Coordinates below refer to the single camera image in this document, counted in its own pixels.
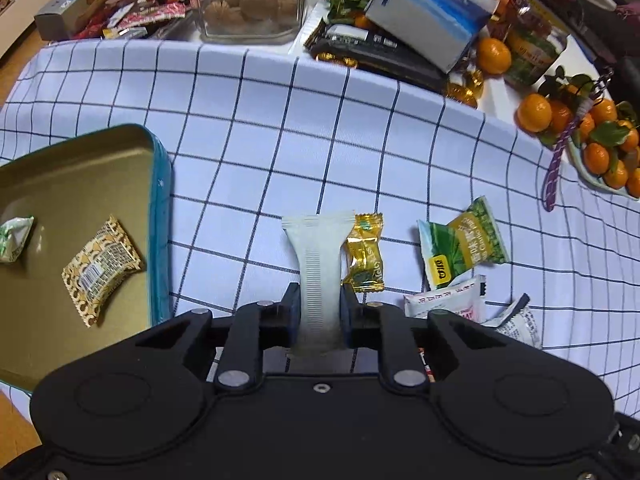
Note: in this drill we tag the loose mandarin orange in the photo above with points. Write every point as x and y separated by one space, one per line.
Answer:
492 56
534 114

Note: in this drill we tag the white red snack packet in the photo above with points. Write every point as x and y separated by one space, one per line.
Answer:
428 371

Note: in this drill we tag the blue tissue box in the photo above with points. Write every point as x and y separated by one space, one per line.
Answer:
439 30

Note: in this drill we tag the grey cardboard box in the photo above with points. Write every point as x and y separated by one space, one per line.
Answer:
60 20

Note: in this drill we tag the checkered white tablecloth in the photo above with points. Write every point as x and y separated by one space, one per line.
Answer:
253 137

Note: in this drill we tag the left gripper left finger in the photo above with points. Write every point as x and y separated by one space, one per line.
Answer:
246 335

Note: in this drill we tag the white pink hawthorn packet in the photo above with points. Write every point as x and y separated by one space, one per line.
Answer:
466 299

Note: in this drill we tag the light green fruit tray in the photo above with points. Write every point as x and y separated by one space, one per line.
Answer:
608 159

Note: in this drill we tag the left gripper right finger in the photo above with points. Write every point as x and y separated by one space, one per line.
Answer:
385 329

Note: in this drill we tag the gold candy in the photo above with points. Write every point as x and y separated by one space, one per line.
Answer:
365 264

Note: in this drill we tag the grey black snack packet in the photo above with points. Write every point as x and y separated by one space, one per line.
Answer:
518 322

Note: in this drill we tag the green label glass jar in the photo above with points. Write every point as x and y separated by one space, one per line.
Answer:
535 41

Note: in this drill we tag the teal gold tin box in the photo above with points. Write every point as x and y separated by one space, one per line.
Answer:
71 189

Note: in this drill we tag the plain white snack packet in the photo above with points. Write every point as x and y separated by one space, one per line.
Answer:
317 240

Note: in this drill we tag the brown patterned snack packet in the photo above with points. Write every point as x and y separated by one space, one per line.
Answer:
99 268

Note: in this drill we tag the black snack package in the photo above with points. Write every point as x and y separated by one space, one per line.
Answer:
375 52

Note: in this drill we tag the small green white candy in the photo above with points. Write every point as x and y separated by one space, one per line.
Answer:
13 236

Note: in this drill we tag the pile of red snacks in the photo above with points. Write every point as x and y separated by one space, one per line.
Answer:
128 19

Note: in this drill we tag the green yellow snack packet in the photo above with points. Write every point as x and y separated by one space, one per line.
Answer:
450 250

